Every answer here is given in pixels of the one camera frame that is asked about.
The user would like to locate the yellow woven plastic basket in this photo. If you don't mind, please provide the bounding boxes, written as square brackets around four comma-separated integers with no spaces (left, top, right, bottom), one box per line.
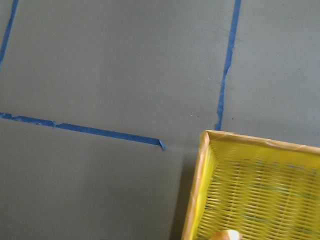
[181,130,320,240]

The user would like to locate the toy croissant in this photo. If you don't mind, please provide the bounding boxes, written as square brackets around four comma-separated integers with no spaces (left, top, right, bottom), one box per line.
[209,229,243,240]

